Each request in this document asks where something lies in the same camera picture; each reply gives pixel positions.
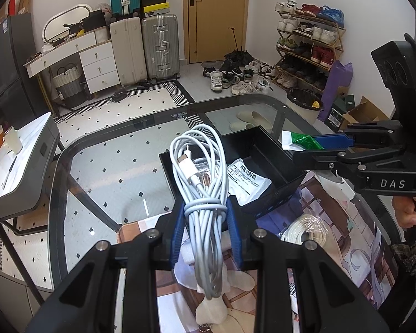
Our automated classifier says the person's patterned clothing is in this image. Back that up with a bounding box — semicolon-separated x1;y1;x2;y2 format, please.
390;243;416;295

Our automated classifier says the woven laundry basket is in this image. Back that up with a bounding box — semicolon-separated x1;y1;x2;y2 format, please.
52;63;85;108

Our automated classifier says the silver suitcase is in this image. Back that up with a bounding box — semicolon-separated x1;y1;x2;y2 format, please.
141;14;181;81

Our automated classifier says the dark green box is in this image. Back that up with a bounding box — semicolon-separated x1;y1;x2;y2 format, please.
333;95;355;112

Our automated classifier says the green foil packet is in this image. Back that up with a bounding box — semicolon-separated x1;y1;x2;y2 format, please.
282;130;324;151

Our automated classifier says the tan wooden door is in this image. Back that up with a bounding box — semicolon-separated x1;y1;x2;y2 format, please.
182;0;250;65

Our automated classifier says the purple bag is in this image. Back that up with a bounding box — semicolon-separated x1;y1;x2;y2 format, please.
317;60;353;122

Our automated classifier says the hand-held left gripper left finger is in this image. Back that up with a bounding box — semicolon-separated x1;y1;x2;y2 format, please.
24;201;187;333

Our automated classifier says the black handbag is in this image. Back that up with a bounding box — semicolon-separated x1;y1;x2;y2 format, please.
81;10;106;30

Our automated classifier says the shoe rack with shoes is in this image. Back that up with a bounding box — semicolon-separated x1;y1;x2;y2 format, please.
275;0;345;89

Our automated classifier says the dark woven wastebasket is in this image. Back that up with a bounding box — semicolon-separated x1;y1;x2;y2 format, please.
287;87;324;123

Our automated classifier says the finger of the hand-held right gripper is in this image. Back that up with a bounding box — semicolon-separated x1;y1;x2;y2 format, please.
292;145;407;174
313;120;403;150

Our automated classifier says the white grey coffee table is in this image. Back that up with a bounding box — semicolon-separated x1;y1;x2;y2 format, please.
0;112;65;231

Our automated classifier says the grey refrigerator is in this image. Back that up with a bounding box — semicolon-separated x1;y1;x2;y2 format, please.
0;13;45;125

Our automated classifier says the black umbrella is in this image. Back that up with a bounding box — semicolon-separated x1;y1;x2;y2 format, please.
224;26;253;64

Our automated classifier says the white cup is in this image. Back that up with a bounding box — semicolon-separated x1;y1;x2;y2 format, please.
3;127;22;154

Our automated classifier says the black labelled box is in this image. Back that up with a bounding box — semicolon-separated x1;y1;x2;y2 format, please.
328;107;348;130

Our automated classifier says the white dresser desk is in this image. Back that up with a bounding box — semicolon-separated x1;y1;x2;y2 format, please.
24;28;120;94

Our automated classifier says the open cardboard box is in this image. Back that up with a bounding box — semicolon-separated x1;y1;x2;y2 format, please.
341;96;390;132

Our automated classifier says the white charging cable bundle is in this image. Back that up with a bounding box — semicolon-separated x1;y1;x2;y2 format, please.
169;124;229;301

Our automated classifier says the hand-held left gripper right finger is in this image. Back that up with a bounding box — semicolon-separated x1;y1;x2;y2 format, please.
227;195;393;333

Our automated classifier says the white medicine packet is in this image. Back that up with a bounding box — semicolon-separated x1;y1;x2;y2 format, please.
227;158;273;207

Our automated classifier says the white plush toy keychain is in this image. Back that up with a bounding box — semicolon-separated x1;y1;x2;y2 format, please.
195;282;227;333

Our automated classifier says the sneakers pile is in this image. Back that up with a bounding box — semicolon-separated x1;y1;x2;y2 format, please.
202;59;276;95

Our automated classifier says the beige suitcase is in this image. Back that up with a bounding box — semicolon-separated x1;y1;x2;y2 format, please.
109;16;149;87

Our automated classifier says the oval white mirror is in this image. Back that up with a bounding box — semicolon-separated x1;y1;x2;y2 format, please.
42;4;92;44

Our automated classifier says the black cardboard box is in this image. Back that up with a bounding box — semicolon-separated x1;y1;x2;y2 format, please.
158;125;307;221

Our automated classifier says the printed desk mat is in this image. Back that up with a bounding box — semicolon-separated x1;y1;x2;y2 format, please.
116;170;403;333

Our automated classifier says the wooden shoe rack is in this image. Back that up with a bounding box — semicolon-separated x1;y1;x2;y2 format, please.
275;10;345;92

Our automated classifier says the beige slipper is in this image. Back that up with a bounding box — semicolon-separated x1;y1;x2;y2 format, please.
236;110;274;133
229;121;256;132

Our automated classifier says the bagged white cable coil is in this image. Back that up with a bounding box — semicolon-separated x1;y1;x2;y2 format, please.
279;213;330;250

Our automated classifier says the person's right hand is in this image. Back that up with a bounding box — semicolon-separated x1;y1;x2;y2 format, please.
392;196;416;229

